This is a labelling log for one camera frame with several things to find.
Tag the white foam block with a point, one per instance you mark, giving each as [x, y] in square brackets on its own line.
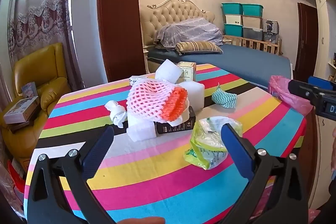
[195, 94]
[169, 70]
[140, 130]

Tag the yellow leather armchair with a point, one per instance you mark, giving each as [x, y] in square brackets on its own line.
[39, 69]

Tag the person's left hand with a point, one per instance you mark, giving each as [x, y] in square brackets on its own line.
[141, 221]

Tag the illustrated book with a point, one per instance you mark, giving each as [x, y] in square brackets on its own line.
[29, 89]

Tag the teal plastic storage bin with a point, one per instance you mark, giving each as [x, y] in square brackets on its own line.
[233, 30]
[252, 10]
[232, 8]

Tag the brown striped pillow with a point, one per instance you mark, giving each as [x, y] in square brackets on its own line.
[199, 47]

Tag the black cardboard box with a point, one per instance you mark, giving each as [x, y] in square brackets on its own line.
[181, 128]

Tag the wooden crib rail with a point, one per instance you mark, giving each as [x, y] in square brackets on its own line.
[252, 44]

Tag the green white plastic bag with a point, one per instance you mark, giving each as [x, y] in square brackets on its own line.
[207, 142]

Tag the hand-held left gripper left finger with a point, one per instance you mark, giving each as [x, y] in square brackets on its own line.
[99, 150]

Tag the brown wooden panel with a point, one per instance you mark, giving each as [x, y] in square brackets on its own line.
[118, 16]

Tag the pink foam fruit net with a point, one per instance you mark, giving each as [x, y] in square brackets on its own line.
[147, 98]

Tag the small white printed box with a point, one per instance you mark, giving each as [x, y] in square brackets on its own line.
[135, 80]

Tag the teal wavy patterned mask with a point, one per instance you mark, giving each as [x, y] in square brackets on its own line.
[224, 99]

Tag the bed with blue sheet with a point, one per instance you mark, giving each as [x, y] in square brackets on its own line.
[249, 64]

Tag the beige green carton box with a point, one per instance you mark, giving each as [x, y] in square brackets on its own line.
[189, 71]

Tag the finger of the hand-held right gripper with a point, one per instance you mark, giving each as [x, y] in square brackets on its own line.
[302, 91]
[320, 82]

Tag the tufted beige headboard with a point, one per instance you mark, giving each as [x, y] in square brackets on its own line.
[168, 14]

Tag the pink plastic bag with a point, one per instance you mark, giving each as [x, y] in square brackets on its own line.
[281, 92]

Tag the beige plastic storage bin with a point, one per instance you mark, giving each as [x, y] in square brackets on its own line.
[252, 22]
[233, 19]

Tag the houndstooth bag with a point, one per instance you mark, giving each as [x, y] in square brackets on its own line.
[270, 26]

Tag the clear grey storage bin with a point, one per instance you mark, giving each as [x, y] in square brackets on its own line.
[252, 34]

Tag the red package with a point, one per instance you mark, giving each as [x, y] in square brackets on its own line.
[17, 176]

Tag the brown wooden door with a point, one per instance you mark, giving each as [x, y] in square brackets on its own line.
[307, 40]

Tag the person's right hand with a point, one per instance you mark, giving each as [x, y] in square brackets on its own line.
[334, 158]

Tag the white tissue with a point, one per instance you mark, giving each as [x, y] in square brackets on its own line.
[116, 113]

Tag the lace patterned curtain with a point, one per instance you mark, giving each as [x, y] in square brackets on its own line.
[39, 3]

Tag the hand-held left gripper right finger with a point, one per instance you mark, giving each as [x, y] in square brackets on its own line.
[236, 150]

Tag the orange foam fruit net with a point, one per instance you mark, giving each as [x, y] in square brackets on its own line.
[174, 106]

